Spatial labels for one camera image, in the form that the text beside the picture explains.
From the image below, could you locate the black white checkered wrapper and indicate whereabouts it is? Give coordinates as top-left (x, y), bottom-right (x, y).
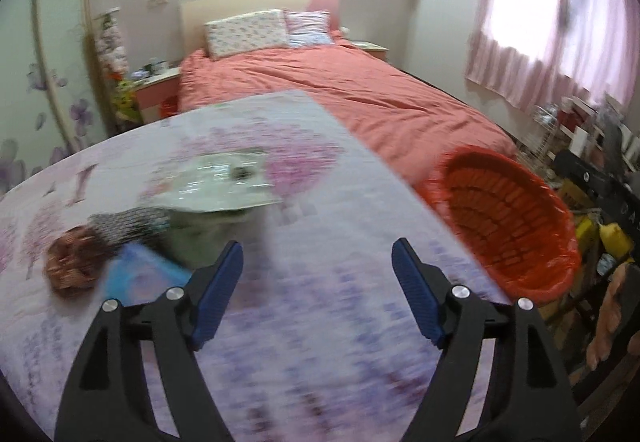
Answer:
top-left (89, 207), bottom-right (169, 246)

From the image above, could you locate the glass sliding wardrobe door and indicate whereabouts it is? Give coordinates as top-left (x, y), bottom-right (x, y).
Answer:
top-left (1, 0), bottom-right (110, 193)

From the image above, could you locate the yellow bag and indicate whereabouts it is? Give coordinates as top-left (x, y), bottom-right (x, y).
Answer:
top-left (575, 216), bottom-right (634, 261)

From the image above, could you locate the person's right hand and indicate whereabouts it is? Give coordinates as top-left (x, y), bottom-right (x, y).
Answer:
top-left (586, 263), bottom-right (629, 370)

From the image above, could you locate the grey green cloth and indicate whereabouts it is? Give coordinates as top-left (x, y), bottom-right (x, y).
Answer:
top-left (162, 208), bottom-right (267, 271)

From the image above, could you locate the blue tissue packet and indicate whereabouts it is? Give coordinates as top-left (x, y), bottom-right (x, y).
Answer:
top-left (103, 243), bottom-right (191, 306)

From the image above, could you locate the white wire rack cart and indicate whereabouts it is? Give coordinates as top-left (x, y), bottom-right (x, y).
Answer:
top-left (518, 104), bottom-right (559, 171)

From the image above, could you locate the red plastic laundry basket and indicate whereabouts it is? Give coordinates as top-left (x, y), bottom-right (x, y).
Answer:
top-left (413, 146), bottom-right (582, 306)

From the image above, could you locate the hanging plush toy stack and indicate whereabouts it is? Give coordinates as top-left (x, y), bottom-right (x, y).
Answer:
top-left (93, 8), bottom-right (142, 132)

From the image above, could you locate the pink window curtain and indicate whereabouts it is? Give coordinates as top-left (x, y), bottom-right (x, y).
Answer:
top-left (465, 0), bottom-right (639, 112)

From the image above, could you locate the silver foil plastic bag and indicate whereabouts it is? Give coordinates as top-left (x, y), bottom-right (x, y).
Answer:
top-left (145, 148), bottom-right (280, 214)

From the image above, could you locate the striped pink pillow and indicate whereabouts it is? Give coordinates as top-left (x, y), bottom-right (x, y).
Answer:
top-left (284, 11), bottom-right (333, 48)

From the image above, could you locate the left pink nightstand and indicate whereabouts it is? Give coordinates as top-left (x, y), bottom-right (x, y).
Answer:
top-left (136, 67), bottom-right (180, 124)

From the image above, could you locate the floral white pillow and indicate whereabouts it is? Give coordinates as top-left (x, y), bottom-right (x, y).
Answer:
top-left (204, 9), bottom-right (288, 61)

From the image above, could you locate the brown red wrapper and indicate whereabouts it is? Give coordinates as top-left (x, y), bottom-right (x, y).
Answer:
top-left (44, 225), bottom-right (112, 298)

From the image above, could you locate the cluttered desk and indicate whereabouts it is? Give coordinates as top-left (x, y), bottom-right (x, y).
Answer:
top-left (556, 94), bottom-right (639, 173)

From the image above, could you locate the floral pink tablecloth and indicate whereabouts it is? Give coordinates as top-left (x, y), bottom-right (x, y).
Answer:
top-left (0, 90), bottom-right (511, 442)

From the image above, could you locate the bed with coral duvet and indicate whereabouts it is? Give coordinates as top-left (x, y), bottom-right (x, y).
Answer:
top-left (178, 0), bottom-right (516, 184)

